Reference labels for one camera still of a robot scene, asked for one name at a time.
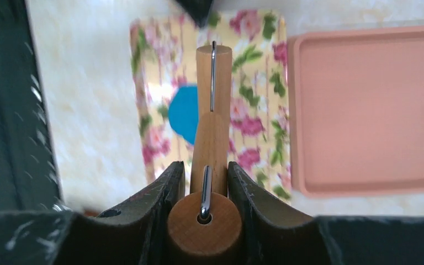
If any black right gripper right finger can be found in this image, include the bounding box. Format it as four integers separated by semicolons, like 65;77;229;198
227;162;424;264

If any pink rectangular tray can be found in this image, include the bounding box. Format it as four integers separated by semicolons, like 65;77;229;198
288;26;424;197

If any blue dough piece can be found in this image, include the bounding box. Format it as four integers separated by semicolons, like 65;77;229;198
168;84;199;145

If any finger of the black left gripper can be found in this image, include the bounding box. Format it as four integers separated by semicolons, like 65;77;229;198
174;0;214;28

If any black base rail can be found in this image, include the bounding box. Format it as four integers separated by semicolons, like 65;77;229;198
0;1;61;210

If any wooden double-ended roller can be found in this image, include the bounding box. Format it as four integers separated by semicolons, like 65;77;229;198
167;42;242;264

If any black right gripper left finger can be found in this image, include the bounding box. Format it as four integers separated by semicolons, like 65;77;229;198
0;161;185;264

